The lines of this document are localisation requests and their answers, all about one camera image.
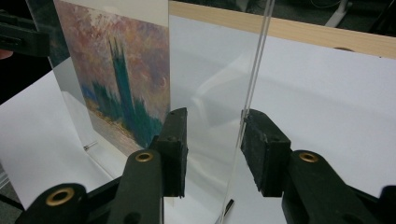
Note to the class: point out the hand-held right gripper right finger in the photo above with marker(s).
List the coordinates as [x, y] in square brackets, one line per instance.
[264, 152]

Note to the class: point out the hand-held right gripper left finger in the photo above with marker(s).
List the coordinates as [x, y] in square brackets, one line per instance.
[174, 149]

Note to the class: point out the clear acrylic photo frame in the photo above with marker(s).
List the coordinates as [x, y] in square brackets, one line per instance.
[208, 77]

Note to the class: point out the colourful painting print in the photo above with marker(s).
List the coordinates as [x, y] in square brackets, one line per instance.
[124, 77]

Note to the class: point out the white metal stand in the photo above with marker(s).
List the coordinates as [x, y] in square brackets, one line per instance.
[337, 14]

